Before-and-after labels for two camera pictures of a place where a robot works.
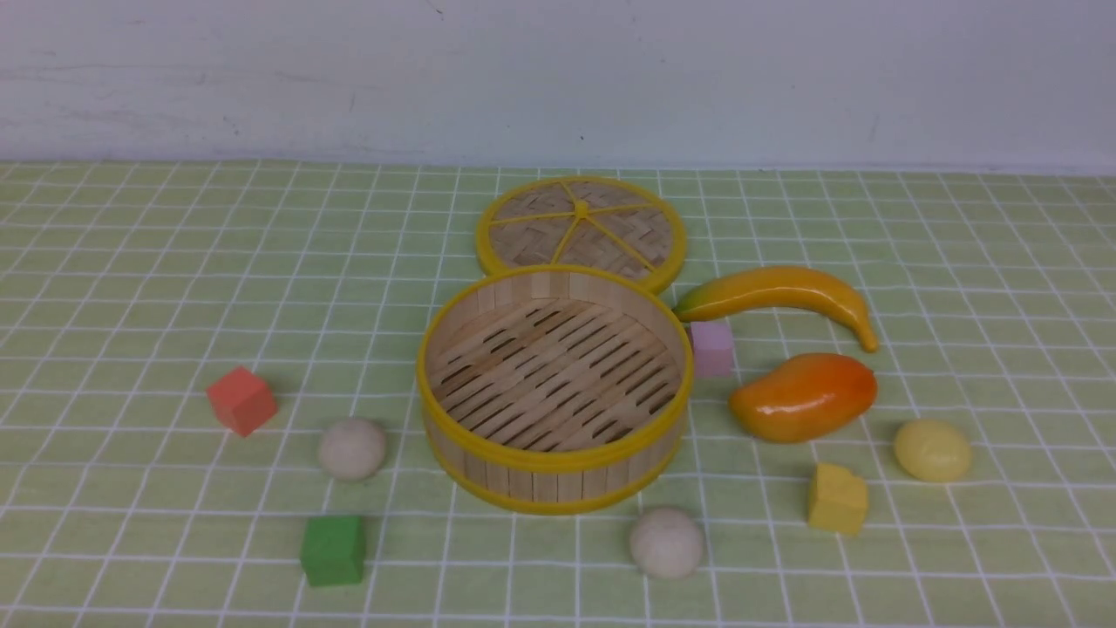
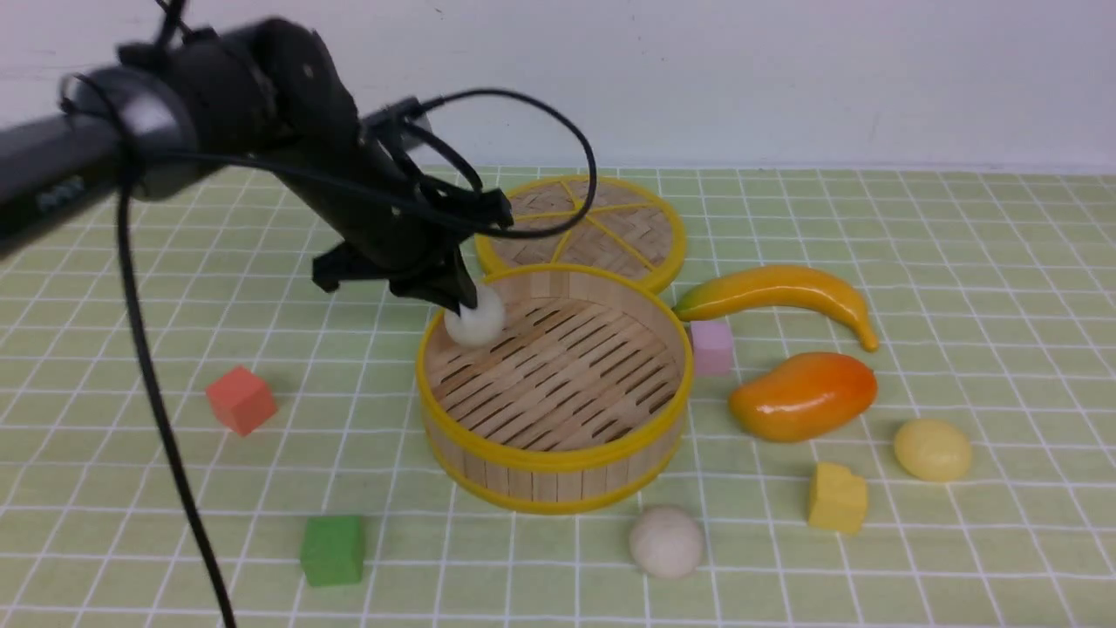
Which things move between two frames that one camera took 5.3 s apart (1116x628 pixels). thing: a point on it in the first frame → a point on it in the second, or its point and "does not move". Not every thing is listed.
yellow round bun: (933, 450) does not move
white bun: (352, 448) → (480, 324)
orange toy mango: (809, 396) does not move
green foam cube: (333, 550) does not move
